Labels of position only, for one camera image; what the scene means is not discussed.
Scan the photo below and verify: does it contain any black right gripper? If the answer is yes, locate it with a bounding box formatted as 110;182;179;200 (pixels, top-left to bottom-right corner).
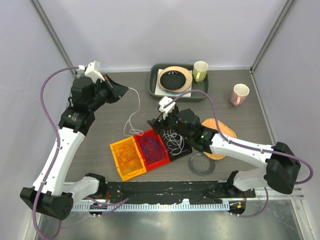
147;108;192;141

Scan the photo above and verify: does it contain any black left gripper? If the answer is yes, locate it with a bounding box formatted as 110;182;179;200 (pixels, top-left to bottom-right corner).
88;74;128;112

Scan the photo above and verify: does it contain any white cable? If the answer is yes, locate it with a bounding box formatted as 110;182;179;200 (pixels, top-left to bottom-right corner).
123;87;186;156

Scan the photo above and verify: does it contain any purple cable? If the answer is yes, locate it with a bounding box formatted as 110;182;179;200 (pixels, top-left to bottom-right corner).
138;134;168;163

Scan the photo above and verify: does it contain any orange cable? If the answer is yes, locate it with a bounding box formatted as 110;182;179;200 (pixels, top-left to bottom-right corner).
115;142;142;175

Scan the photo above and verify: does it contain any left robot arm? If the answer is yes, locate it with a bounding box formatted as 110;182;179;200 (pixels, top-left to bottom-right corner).
20;74;129;220

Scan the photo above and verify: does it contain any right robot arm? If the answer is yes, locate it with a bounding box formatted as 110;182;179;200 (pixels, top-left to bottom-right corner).
147;109;301;198

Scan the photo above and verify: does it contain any red plastic bin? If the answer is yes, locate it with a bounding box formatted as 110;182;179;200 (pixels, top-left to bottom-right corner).
133;129;170;172

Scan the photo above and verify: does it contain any black plastic bin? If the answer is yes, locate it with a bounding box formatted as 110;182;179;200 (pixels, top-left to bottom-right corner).
159;129;193;162

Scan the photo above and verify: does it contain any white paper sheet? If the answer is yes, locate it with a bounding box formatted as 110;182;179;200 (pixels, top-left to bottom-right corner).
154;69;194;98

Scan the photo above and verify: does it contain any blue plate under plate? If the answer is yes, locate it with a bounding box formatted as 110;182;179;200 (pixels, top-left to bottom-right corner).
164;90;181;95

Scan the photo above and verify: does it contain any yellow plastic bin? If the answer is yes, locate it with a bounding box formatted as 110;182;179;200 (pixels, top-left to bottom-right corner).
110;136;147;182

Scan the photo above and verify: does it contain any dark green tray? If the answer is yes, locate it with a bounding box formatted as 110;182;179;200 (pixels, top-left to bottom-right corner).
148;63;209;102

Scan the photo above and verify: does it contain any tan rimmed black plate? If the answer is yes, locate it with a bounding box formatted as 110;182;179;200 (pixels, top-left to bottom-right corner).
157;66;193;93

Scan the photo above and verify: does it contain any woven orange basket tray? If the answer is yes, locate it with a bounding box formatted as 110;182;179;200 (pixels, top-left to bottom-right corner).
202;118;237;161

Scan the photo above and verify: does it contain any green mug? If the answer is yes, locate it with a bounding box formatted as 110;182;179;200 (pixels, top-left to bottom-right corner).
192;61;209;83

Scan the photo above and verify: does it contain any pink mug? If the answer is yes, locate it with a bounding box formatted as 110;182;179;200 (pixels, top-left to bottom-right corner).
229;83;250;107

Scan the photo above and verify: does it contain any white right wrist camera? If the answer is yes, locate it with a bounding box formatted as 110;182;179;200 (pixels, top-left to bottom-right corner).
157;96;176;121

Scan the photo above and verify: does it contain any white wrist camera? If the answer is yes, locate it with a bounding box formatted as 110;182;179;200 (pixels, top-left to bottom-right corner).
76;60;105;83
157;96;176;121

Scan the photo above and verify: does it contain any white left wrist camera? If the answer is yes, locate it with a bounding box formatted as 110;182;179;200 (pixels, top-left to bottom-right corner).
76;60;105;83

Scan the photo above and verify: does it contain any grey coiled cable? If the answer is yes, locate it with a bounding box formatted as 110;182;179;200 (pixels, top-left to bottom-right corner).
187;152;217;176

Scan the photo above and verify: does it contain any purple left arm hose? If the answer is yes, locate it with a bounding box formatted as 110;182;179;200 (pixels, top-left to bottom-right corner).
32;66;130;240

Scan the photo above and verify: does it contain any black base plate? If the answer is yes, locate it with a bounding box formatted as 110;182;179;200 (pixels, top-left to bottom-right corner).
101;180;256;205

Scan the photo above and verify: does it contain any aluminium frame post left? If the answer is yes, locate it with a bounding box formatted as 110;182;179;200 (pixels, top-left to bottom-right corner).
29;0;73;67

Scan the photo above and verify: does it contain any aluminium frame post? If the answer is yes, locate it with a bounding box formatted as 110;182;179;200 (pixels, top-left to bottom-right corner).
29;0;73;67
250;0;297;74

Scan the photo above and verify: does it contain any aluminium front rail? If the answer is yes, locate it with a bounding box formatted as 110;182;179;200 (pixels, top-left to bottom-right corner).
31;181;306;213

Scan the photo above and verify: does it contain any aluminium frame post right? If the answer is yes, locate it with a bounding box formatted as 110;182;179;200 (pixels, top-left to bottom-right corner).
250;0;297;74

